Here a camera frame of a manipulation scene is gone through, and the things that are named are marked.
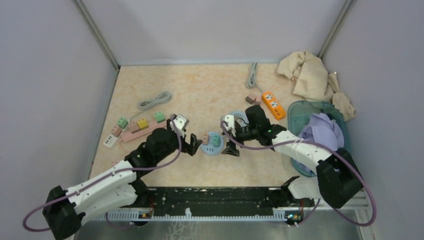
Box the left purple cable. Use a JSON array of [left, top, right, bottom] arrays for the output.
[[22, 119, 184, 233]]

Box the lavender cloth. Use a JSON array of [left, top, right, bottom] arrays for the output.
[[297, 113, 345, 151]]

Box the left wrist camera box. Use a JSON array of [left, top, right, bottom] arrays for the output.
[[170, 114, 190, 135]]

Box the round blue socket hub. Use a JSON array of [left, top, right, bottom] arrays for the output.
[[200, 131, 225, 156]]

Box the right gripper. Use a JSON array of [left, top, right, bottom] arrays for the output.
[[221, 123, 259, 157]]

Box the teal plastic basket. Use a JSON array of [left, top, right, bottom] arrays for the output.
[[286, 99, 352, 178]]

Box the teal plug adapter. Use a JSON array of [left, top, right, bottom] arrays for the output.
[[211, 134, 221, 147]]

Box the white usb charger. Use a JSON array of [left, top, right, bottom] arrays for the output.
[[103, 133, 119, 148]]

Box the pink power strip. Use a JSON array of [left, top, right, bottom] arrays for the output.
[[120, 121, 167, 143]]

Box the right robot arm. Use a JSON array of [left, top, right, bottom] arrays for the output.
[[220, 105, 364, 209]]

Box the brown plug adapter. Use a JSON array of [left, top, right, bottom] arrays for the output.
[[128, 121, 140, 133]]

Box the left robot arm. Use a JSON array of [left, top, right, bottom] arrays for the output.
[[42, 114, 203, 240]]

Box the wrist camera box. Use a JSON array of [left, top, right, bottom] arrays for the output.
[[170, 114, 190, 135], [222, 114, 236, 135]]

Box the green plug adapter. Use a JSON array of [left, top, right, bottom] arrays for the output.
[[117, 117, 129, 129], [154, 111, 166, 124]]

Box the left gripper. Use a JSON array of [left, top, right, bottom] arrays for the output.
[[155, 119, 202, 163]]

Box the grey power strip cable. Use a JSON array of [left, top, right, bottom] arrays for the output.
[[246, 62, 264, 94]]

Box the pink plug adapter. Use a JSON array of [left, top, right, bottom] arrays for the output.
[[245, 93, 257, 105], [252, 97, 262, 106]]

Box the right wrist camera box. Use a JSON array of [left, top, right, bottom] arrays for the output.
[[222, 114, 236, 135]]

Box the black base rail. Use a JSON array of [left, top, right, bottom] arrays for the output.
[[130, 187, 315, 217]]

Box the orange power strip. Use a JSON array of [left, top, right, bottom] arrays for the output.
[[261, 91, 286, 121]]

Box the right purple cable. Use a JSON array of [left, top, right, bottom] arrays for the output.
[[220, 120, 378, 228]]

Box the yellow plug adapter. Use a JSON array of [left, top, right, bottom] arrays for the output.
[[136, 118, 149, 130]]

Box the grey bundled cable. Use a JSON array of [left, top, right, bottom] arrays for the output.
[[137, 91, 172, 112]]

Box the purple cable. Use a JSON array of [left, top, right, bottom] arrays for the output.
[[22, 119, 184, 233], [220, 120, 378, 228]]

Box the pink adapter on strip end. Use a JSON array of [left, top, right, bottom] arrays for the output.
[[110, 124, 123, 138]]

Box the beige cloth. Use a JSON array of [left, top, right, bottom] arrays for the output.
[[276, 51, 356, 122]]

